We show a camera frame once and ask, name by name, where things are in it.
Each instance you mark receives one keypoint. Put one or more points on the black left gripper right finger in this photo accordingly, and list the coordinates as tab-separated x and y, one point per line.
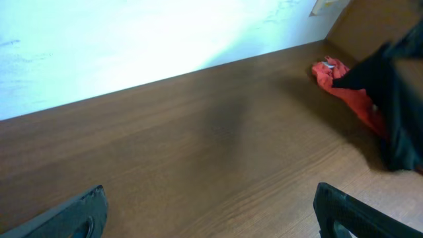
341	215

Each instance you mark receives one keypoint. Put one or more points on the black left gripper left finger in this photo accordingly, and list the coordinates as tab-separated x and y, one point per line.
84	215

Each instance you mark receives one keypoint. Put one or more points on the black polo shirt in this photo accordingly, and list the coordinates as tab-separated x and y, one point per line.
400	107

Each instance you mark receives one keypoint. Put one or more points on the red garment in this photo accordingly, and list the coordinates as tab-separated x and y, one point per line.
326	72

